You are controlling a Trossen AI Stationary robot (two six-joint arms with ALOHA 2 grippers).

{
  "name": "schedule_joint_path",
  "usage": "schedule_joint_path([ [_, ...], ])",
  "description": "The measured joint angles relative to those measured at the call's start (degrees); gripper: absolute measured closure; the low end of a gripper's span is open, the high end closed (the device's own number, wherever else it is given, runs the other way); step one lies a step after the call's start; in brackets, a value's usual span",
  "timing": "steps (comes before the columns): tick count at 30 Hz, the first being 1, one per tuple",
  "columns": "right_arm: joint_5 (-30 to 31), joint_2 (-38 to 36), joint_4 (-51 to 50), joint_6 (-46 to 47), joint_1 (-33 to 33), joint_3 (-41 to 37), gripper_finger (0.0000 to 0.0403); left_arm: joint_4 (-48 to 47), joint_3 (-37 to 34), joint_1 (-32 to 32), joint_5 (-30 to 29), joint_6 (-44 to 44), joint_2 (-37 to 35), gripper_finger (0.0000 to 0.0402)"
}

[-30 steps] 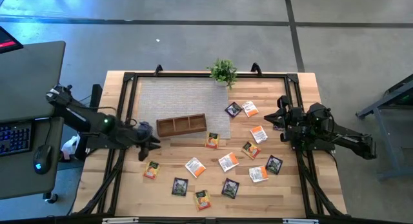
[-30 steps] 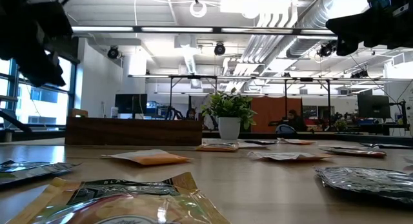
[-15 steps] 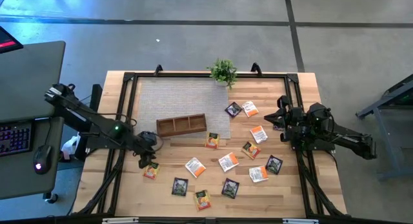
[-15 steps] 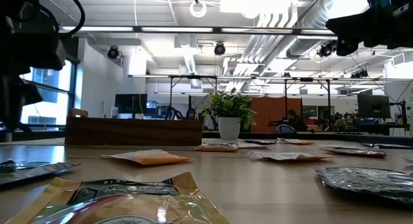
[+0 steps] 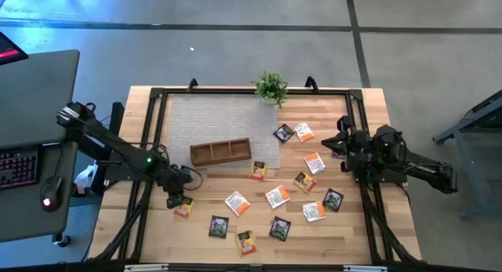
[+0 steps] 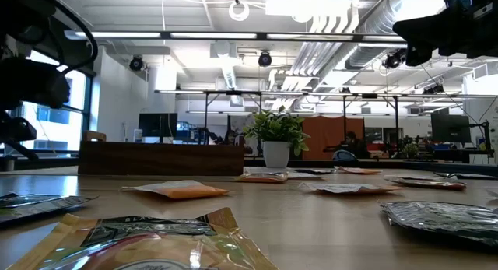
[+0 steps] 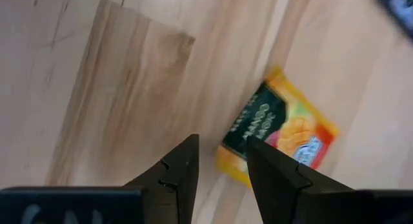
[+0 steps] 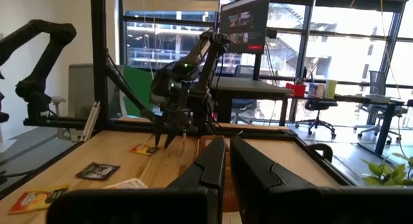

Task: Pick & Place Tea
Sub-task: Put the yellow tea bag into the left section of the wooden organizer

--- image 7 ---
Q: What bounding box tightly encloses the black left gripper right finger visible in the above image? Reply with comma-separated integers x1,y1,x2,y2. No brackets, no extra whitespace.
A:
246,136,354,224

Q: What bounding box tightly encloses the orange mango tea packet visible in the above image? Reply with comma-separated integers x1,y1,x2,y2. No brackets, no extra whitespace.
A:
215,66,339,188

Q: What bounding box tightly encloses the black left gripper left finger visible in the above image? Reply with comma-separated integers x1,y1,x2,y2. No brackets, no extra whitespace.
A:
124,134,200,224

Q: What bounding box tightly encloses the dark purple tea packet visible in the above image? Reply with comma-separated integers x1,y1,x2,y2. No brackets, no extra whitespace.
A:
376,0,413,41

